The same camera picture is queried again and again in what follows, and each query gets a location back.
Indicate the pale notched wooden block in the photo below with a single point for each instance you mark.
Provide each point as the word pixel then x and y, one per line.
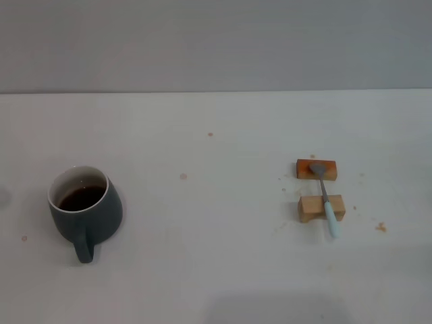
pixel 310 207

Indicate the orange-stained wooden block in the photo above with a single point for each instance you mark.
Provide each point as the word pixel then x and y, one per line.
pixel 330 172

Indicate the dark grey ceramic coffee mug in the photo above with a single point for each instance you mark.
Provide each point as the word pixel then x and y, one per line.
pixel 91 219

